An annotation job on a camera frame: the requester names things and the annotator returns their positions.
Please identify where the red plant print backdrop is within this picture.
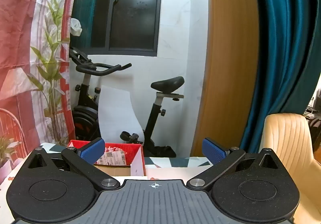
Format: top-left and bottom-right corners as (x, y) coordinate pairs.
(0, 0), (82, 182)

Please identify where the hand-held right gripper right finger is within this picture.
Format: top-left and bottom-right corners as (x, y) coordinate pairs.
(186, 138), (285, 191)

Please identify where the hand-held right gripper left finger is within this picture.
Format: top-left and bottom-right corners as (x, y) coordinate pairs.
(25, 138), (121, 191)

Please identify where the printed tablecloth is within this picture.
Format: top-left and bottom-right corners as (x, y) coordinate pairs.
(0, 142), (215, 217)

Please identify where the beige padded chair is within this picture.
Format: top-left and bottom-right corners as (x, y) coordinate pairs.
(262, 113), (321, 224)

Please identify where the black exercise bike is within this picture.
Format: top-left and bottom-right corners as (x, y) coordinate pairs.
(69, 47), (185, 158)

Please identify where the wooden door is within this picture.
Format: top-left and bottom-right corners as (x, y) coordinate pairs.
(190, 0), (260, 158)

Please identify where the teal curtain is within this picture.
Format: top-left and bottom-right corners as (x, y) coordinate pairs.
(239, 0), (321, 154)

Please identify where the white plastic bag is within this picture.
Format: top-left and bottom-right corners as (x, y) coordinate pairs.
(70, 18), (83, 37)

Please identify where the white paper sheet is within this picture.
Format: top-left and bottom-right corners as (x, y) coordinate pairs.
(98, 85), (146, 144)

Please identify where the red strawberry print box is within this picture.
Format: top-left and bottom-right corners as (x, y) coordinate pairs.
(66, 140), (148, 178)

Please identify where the dark framed window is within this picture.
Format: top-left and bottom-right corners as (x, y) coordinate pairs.
(71, 0), (165, 58)

